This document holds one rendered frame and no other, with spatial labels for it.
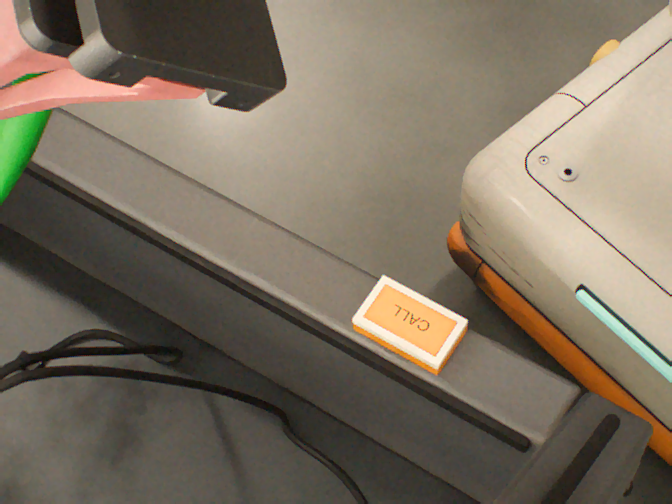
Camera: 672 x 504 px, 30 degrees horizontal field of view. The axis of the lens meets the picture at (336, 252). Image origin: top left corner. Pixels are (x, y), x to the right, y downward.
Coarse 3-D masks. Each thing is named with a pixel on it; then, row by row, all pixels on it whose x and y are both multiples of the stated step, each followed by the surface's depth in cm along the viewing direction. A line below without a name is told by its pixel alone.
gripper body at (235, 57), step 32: (96, 0) 29; (128, 0) 30; (160, 0) 31; (192, 0) 32; (224, 0) 33; (256, 0) 34; (96, 32) 29; (128, 32) 30; (160, 32) 31; (192, 32) 32; (224, 32) 33; (256, 32) 34; (96, 64) 30; (128, 64) 30; (160, 64) 30; (192, 64) 31; (224, 64) 32; (256, 64) 33; (224, 96) 33; (256, 96) 33
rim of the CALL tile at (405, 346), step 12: (384, 276) 64; (396, 288) 64; (372, 300) 63; (420, 300) 63; (360, 312) 63; (444, 312) 63; (360, 324) 63; (372, 324) 63; (384, 336) 62; (396, 336) 62; (456, 336) 62; (408, 348) 62; (444, 348) 62; (432, 360) 61
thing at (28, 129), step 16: (16, 80) 38; (48, 112) 39; (0, 128) 39; (16, 128) 39; (32, 128) 39; (0, 144) 40; (16, 144) 39; (32, 144) 40; (0, 160) 40; (16, 160) 40; (0, 176) 40; (16, 176) 40; (0, 192) 40
